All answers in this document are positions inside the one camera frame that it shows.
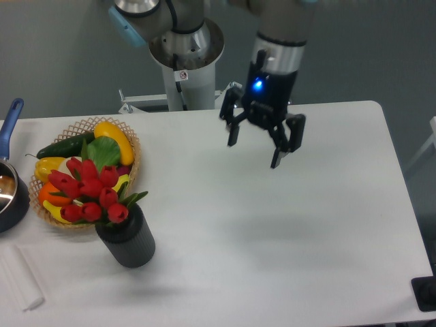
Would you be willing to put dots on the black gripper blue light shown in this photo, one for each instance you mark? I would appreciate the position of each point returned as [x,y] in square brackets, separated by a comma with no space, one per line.
[265,105]

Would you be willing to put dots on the red tulip bouquet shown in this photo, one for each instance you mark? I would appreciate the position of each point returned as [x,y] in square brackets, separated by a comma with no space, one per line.
[89,171]

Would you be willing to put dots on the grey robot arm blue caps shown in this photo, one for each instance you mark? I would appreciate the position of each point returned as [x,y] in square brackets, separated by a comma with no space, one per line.
[282,33]

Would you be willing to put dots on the black ribbed vase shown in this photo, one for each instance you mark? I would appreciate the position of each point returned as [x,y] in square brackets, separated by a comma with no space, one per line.
[131,243]

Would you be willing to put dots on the yellow lemon squash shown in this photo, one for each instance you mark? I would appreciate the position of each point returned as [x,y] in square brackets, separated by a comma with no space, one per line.
[114,132]

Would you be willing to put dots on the green leafy vegetable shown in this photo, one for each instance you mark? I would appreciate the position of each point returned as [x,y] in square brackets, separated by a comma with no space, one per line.
[104,151]

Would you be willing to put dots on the woven wicker basket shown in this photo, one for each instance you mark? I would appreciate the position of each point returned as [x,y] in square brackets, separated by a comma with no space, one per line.
[86,126]

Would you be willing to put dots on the dark green cucumber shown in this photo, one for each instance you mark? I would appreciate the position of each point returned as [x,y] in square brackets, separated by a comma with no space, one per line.
[69,147]

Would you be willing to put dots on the white garlic bulb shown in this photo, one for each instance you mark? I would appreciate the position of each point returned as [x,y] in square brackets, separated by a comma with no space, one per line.
[71,165]

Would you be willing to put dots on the yellow bell pepper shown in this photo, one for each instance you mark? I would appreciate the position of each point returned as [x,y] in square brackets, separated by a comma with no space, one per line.
[44,166]

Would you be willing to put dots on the yellow banana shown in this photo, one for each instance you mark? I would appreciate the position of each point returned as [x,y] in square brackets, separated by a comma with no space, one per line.
[54,211]

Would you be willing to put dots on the black device at table corner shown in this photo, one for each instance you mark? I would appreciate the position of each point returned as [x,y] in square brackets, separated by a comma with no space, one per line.
[424,292]

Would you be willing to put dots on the white rolled cloth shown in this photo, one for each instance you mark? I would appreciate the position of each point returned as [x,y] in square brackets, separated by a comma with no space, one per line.
[21,279]

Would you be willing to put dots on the white frame at right edge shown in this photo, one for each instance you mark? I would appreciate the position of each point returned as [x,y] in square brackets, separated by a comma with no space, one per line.
[425,152]

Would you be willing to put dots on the dark pot blue handle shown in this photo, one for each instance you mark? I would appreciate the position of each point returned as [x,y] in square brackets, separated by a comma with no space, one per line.
[14,192]

